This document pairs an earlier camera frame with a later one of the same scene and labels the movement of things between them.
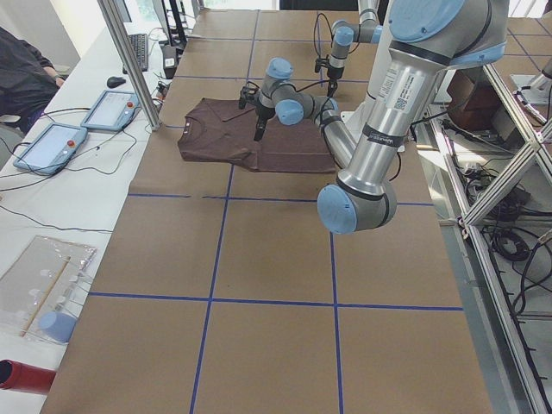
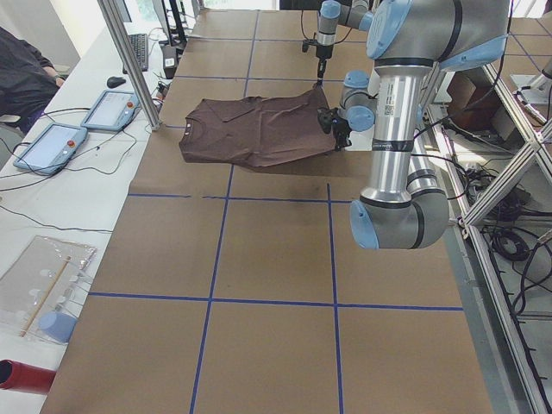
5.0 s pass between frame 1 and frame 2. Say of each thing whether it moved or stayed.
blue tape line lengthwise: stayed
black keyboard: stayed
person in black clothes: stayed
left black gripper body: moved
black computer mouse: stayed
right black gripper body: moved
